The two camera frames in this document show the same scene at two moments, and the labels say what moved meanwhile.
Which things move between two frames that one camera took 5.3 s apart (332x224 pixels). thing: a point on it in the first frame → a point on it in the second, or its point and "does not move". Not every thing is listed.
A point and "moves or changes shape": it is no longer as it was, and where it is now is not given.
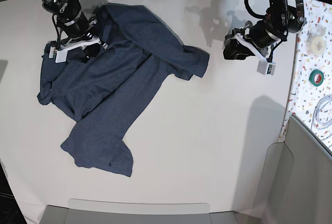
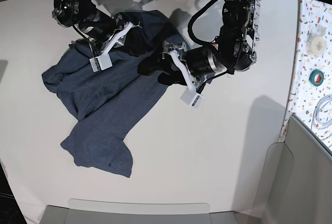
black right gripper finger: x=233 y=50 → x=159 y=63
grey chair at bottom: x=82 y=211 does not move
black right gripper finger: x=243 y=52 → x=176 y=77
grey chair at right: x=296 y=186 does not move
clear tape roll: x=316 y=42 does not move
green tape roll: x=316 y=78 does not move
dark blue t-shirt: x=106 y=96 moves or changes shape
